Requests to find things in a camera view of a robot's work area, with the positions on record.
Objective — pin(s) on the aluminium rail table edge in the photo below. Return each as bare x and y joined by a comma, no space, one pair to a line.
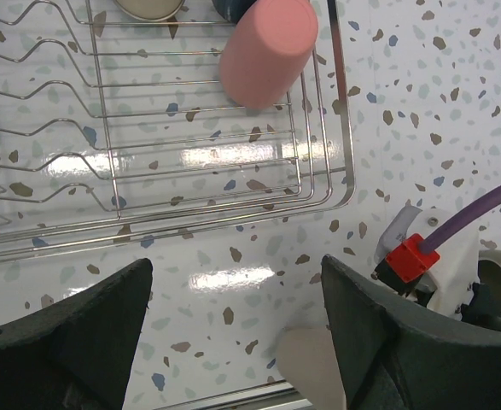
278,395

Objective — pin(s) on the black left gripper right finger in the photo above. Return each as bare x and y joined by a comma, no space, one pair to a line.
395,354

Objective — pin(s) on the dark blue ceramic mug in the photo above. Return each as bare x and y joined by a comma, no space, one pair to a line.
232,10

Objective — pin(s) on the steel wire dish rack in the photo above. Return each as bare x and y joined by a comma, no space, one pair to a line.
116,130

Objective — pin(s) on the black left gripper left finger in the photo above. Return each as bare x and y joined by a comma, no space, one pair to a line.
77,353

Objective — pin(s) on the beige plastic cup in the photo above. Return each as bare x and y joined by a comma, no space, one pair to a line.
306,359

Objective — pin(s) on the pink plastic cup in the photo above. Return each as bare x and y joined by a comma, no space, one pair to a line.
267,52

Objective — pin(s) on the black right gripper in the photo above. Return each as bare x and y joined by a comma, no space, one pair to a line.
489,307

